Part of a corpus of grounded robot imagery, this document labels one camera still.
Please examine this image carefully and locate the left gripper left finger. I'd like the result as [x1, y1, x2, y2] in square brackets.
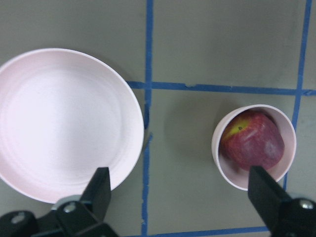
[0, 167, 117, 237]

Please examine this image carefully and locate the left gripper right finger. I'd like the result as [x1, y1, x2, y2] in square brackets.
[248, 166, 316, 237]

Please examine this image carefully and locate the pink bowl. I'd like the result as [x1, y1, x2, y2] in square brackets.
[211, 104, 297, 191]

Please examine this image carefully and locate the red apple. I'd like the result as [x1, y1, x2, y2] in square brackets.
[220, 110, 285, 171]

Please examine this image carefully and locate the pink plate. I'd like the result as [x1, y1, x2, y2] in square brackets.
[0, 48, 144, 203]

